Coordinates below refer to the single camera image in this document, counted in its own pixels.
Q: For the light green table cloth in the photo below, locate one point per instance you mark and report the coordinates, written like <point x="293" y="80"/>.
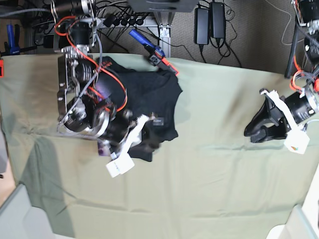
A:
<point x="210" y="182"/>

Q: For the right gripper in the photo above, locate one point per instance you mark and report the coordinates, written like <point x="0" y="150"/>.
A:
<point x="116" y="133"/>

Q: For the white bin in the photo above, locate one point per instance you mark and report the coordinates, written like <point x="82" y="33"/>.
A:
<point x="302" y="223"/>
<point x="20" y="220"/>

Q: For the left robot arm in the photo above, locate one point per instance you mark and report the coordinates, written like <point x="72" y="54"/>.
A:
<point x="287" y="118"/>

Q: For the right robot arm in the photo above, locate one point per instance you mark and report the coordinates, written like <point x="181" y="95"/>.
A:
<point x="93" y="99"/>

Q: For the blue orange bar clamp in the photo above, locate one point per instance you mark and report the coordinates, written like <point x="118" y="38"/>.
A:
<point x="157" y="57"/>

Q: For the aluminium frame post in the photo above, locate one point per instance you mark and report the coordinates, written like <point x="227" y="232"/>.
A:
<point x="164" y="22"/>

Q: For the blue clamp at left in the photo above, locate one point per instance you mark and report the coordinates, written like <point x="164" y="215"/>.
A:
<point x="12" y="46"/>

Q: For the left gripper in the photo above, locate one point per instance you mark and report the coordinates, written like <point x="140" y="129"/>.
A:
<point x="269" y="123"/>

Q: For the white bin lower left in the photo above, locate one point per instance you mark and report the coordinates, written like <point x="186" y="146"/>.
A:
<point x="20" y="220"/>

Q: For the black power adapter one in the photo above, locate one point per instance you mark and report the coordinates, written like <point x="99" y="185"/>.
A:
<point x="201" y="26"/>

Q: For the white power strip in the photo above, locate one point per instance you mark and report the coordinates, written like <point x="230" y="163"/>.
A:
<point x="123" y="21"/>

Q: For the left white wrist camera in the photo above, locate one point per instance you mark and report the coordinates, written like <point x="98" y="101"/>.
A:
<point x="297" y="141"/>

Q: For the black power adapter two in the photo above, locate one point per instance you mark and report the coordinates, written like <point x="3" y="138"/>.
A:
<point x="218" y="20"/>

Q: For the dark navy T-shirt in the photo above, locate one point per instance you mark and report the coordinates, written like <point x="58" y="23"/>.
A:
<point x="146" y="92"/>

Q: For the white bin lower right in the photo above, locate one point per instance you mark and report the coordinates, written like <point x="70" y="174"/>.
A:
<point x="302" y="223"/>

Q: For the black camera mount top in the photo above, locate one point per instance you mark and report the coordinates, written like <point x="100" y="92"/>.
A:
<point x="163" y="5"/>

